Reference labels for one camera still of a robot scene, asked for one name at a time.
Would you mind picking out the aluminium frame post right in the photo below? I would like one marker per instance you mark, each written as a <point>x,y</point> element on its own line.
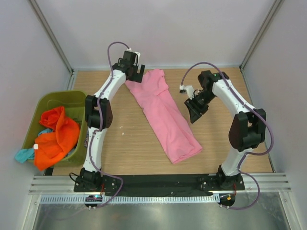
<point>261,32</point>

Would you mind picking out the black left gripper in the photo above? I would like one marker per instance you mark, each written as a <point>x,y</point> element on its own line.
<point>137,77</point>

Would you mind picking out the olive green plastic bin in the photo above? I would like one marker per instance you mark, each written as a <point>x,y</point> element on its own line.
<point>74,104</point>

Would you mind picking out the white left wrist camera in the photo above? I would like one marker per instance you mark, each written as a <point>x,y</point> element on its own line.
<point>137,56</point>

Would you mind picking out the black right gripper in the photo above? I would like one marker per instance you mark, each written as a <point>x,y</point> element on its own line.
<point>194,111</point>

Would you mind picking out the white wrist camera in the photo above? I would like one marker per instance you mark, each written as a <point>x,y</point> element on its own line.
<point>189,90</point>
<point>137,56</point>

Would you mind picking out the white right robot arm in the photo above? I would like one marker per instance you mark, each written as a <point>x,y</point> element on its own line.
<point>247,130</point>

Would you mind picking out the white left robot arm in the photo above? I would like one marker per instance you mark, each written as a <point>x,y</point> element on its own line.
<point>99,117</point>

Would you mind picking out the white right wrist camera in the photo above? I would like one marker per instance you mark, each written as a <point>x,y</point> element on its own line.
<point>189,90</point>

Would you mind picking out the slotted cable duct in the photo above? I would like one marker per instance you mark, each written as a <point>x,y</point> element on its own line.
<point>95,199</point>

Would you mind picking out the aluminium frame post left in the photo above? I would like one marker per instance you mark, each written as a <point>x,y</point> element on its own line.
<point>48,30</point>

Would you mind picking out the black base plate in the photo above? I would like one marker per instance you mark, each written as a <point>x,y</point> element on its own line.
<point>177,185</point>

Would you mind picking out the aluminium frame post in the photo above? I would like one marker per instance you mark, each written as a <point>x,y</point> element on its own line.
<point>48,30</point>
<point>261,32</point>

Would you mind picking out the orange t shirt in bin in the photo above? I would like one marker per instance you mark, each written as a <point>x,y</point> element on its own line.
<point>53,118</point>

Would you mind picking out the teal t shirt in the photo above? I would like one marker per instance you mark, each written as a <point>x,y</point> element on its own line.
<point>24,154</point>

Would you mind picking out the orange t shirt over rim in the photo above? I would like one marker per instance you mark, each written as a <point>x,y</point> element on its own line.
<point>62,142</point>

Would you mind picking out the pink t shirt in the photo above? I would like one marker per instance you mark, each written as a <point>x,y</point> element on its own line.
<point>164,117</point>

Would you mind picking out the aluminium front rail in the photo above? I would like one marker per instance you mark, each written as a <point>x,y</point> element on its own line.
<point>265,182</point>

